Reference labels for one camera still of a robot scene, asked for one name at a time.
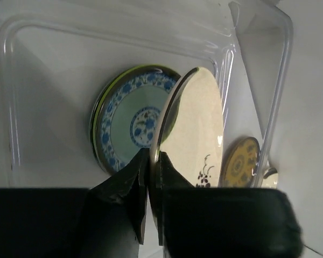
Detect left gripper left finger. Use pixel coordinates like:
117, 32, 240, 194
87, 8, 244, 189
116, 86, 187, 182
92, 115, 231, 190
0, 148, 149, 257

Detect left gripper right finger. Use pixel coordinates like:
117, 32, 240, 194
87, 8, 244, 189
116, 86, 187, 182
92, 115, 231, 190
155, 152, 303, 257

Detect blue white patterned plate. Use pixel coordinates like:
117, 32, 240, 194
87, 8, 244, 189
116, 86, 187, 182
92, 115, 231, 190
93, 66, 182, 175

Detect clear plastic bin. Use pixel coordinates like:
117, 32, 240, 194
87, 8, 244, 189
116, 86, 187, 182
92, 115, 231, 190
0, 1, 292, 188

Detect yellow patterned plate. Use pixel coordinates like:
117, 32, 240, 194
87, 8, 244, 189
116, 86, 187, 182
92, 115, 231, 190
219, 137, 260, 188

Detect cream plate with black patch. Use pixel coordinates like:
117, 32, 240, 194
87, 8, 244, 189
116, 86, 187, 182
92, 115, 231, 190
261, 167, 278, 189

